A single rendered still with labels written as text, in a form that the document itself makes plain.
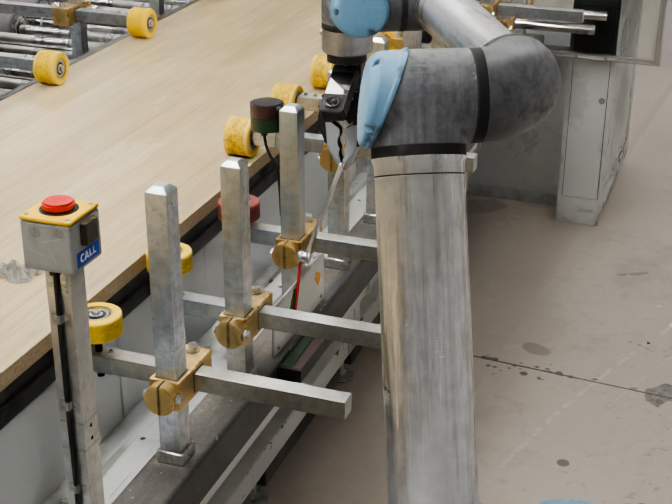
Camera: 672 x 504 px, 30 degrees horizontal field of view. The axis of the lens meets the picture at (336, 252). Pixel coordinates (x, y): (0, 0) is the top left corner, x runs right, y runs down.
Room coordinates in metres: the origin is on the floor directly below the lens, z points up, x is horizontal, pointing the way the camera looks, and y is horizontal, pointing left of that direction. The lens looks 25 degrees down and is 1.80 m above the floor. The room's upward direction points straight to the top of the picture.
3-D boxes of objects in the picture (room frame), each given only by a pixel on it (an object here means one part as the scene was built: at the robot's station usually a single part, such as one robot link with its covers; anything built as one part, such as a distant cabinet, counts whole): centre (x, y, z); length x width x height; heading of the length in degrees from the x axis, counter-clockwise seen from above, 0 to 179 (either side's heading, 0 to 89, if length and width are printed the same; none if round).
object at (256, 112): (2.13, 0.12, 1.11); 0.06 x 0.06 x 0.02
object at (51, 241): (1.40, 0.33, 1.18); 0.07 x 0.07 x 0.08; 70
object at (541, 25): (3.78, -0.57, 0.84); 0.43 x 0.03 x 0.04; 70
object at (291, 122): (2.11, 0.08, 0.88); 0.03 x 0.03 x 0.48; 70
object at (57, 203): (1.40, 0.33, 1.22); 0.04 x 0.04 x 0.02
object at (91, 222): (1.38, 0.30, 1.20); 0.03 x 0.01 x 0.03; 160
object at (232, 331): (1.90, 0.16, 0.81); 0.13 x 0.06 x 0.05; 160
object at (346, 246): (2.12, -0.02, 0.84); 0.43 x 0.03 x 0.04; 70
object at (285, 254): (2.13, 0.07, 0.85); 0.13 x 0.06 x 0.05; 160
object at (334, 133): (2.16, 0.00, 1.04); 0.06 x 0.03 x 0.09; 160
